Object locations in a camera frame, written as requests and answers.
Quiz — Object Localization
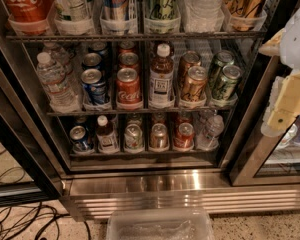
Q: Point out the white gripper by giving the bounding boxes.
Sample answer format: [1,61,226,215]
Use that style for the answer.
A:
[259,29,300,137]

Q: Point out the orange can bottom shelf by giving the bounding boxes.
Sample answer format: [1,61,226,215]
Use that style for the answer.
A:
[174,123,194,148]

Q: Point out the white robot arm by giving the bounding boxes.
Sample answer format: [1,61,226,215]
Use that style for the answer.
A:
[259,8,300,137]

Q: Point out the green can rear middle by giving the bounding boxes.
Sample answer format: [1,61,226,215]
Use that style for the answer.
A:
[208,50,235,88]

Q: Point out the gold cans top shelf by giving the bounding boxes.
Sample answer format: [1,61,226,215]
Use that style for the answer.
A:
[222,0,267,32]

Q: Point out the green can front middle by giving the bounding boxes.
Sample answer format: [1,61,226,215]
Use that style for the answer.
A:
[212,65,242,101]

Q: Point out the gold can rear middle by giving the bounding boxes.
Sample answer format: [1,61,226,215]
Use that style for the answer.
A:
[177,50,201,87]

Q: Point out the gold can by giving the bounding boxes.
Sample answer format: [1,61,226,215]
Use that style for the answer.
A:
[181,66,208,102]
[177,50,201,87]

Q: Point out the gold can front middle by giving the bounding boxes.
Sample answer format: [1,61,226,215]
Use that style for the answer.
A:
[181,66,208,102]

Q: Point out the water bottle bottom shelf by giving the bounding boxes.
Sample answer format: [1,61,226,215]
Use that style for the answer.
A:
[197,115,224,151]

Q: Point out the right fridge glass door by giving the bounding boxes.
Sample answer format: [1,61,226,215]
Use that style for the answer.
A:
[227,0,300,187]

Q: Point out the fridge glass door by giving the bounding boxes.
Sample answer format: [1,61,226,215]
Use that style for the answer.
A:
[227,0,300,187]
[0,30,64,208]

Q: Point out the red can behind orange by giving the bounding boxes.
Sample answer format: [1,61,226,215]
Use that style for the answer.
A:
[175,111,193,126]

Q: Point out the tea bottle middle shelf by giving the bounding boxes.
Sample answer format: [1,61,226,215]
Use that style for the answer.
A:
[149,43,174,107]

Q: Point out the tea bottle shelf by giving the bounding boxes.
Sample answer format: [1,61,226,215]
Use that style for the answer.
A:
[149,43,174,107]
[96,115,119,153]

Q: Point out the green can top shelf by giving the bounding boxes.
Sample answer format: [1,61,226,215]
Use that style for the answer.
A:
[146,0,177,20]

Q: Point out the brown can bottom shelf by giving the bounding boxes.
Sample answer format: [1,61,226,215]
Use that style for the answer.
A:
[150,123,168,150]

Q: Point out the red coca-cola can middle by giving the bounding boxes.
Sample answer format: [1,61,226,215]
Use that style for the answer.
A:
[116,68,141,105]

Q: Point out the steel fridge base grille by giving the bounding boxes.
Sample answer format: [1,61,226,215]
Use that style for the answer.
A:
[61,170,300,221]

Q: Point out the red bull can top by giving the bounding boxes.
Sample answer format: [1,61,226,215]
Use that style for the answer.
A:
[103,0,129,21]

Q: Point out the white green can bottom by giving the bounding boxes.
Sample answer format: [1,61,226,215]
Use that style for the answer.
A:
[124,124,143,150]

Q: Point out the blue pepsi can front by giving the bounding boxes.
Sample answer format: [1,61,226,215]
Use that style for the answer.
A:
[81,69,109,105]

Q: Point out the tea bottle bottom shelf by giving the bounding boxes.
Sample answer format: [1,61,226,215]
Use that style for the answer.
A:
[96,115,119,153]

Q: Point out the white can top shelf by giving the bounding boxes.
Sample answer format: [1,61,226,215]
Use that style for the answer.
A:
[54,0,94,22]

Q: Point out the blue can bottom shelf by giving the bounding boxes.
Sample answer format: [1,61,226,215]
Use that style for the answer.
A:
[70,126,93,153]

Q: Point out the water bottle middle shelf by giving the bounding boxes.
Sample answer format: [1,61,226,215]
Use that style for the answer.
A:
[37,52,80,113]

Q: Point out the coca-cola can top shelf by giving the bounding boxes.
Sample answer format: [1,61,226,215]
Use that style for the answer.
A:
[3,0,52,35]

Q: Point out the left fridge glass door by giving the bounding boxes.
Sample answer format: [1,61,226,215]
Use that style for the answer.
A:
[0,30,64,208]

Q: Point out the clear plastic bin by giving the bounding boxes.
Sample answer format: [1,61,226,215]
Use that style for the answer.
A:
[106,208,215,240]

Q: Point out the black floor cables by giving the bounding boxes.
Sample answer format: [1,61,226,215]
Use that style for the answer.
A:
[0,202,93,240]

